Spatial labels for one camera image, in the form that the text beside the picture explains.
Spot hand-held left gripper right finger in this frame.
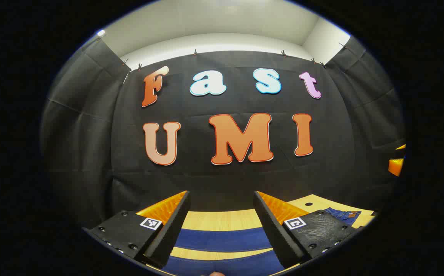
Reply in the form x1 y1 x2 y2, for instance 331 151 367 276
253 191 364 269

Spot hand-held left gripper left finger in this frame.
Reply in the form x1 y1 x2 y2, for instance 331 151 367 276
82 191 192 269

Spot blue jeans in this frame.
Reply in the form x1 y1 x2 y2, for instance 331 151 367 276
161 207 361 276

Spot black backdrop cloth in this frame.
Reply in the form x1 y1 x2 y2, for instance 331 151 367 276
40 36 406 230

